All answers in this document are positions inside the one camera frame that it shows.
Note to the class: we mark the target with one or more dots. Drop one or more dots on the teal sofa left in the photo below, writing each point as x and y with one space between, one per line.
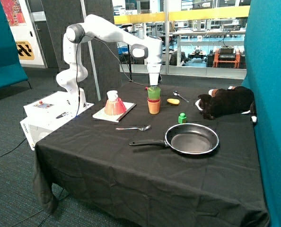
11 71

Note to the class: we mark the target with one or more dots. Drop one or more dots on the black tablecloth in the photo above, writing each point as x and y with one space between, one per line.
150 185

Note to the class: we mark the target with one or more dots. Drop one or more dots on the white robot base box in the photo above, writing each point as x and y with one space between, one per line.
48 114

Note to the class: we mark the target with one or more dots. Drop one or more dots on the red wall poster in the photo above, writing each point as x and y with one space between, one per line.
13 12

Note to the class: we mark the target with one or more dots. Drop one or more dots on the green toy block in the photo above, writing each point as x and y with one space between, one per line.
182 118

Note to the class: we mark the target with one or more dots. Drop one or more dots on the metal spoon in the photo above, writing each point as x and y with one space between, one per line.
178 95

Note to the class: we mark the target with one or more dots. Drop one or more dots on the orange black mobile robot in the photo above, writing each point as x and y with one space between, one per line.
227 57

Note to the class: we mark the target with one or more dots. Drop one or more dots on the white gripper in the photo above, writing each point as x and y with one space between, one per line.
154 72

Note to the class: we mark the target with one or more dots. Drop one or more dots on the red inverted bowl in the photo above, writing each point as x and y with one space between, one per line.
115 107

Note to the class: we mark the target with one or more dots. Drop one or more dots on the metal fork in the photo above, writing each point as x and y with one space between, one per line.
135 128

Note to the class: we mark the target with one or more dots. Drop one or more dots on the white small cup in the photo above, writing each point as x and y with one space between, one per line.
112 95

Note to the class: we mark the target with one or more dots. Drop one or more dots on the black tripod stand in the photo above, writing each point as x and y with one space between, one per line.
125 28

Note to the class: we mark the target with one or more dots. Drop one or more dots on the pink plastic cup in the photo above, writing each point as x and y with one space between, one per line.
153 100

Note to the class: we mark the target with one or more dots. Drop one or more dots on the white rectangular board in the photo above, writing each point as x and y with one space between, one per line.
116 118

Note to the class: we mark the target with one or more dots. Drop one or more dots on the green plastic cup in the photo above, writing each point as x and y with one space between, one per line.
154 93

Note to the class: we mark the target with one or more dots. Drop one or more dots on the brown plush dog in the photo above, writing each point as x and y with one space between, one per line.
234 100

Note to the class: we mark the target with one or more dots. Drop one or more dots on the teal partition right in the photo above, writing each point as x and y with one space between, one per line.
263 76

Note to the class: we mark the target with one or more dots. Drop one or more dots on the yellow potato toy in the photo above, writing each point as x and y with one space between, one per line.
173 101

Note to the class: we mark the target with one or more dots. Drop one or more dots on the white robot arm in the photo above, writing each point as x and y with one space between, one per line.
95 27

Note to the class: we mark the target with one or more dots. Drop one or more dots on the yellow plastic cup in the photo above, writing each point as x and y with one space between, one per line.
154 107

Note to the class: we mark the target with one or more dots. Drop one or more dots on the black frying pan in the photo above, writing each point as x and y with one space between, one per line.
185 138

